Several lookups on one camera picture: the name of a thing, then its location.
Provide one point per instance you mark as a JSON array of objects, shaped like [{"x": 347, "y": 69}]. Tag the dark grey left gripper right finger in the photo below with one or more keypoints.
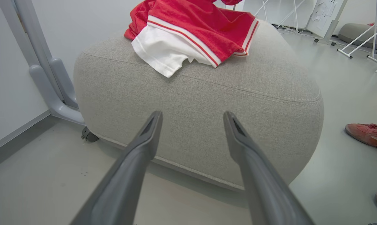
[{"x": 257, "y": 178}]

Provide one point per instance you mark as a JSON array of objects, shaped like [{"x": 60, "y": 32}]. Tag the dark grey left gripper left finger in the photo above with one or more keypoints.
[{"x": 129, "y": 175}]

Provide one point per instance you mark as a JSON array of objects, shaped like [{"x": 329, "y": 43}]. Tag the red and white garment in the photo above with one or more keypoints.
[{"x": 200, "y": 25}]

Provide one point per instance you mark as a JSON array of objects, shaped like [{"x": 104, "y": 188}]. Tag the grey fabric sofa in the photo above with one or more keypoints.
[{"x": 207, "y": 109}]

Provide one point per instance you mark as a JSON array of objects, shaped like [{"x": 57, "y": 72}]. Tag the black caster wheel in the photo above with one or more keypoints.
[{"x": 89, "y": 135}]

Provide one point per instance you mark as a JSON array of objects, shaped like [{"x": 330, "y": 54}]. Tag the white thin-legged stand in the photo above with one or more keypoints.
[{"x": 285, "y": 14}]

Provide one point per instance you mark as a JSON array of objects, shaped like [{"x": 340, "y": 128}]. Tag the grey floor cushion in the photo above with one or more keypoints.
[{"x": 352, "y": 32}]

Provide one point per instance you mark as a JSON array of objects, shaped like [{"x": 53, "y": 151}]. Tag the white board with papers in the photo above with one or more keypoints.
[{"x": 324, "y": 15}]

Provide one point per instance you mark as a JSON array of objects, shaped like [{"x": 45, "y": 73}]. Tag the grey partition base rail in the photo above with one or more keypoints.
[{"x": 16, "y": 137}]

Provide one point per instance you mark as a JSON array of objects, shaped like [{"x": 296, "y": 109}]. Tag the grey double-tube partition post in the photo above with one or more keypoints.
[{"x": 47, "y": 84}]

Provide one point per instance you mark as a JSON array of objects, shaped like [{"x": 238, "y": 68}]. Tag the white metal rack frame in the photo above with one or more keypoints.
[{"x": 368, "y": 37}]

